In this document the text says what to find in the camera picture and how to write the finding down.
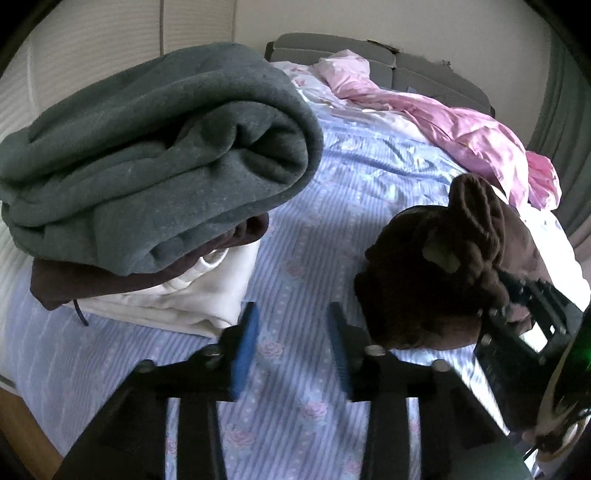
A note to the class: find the folded brown garment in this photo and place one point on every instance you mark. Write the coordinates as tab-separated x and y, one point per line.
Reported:
83	281

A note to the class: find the dark brown pants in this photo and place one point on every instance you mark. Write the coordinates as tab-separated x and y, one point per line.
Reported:
429	281

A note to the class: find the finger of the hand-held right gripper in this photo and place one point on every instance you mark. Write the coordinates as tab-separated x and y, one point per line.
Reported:
511	285
493	326

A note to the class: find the white cloth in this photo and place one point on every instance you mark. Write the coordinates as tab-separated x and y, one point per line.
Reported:
561	249

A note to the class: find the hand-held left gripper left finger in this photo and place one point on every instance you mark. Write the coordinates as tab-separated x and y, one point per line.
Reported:
244	351

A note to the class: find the folded white garment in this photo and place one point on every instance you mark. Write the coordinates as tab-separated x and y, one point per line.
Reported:
198	300

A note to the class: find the folded grey sweatpants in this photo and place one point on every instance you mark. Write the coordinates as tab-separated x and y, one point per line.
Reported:
152	157

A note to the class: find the grey padded headboard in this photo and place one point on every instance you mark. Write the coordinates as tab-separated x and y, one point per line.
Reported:
415	69

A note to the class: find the white ribbed closet door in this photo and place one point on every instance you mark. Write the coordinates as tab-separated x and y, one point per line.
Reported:
115	41

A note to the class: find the blue floral bed sheet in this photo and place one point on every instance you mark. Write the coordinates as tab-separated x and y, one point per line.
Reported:
318	221

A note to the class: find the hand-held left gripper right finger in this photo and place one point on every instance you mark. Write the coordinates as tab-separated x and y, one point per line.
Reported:
339	351

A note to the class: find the wooden bed frame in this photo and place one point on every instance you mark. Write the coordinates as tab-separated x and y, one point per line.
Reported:
25	424

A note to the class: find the grey-green curtain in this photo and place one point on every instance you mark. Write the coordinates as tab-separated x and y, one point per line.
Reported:
565	115

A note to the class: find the pink quilt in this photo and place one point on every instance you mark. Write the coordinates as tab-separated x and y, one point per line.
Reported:
438	120

